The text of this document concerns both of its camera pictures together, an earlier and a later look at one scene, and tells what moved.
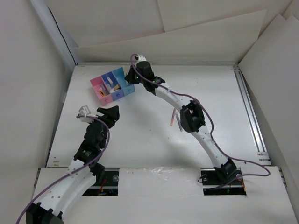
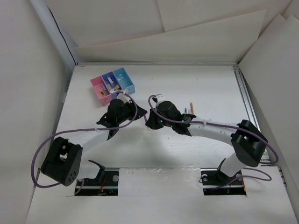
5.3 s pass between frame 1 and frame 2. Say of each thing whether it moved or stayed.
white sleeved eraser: stayed
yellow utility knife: stayed
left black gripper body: moved
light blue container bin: stayed
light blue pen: stayed
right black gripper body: moved
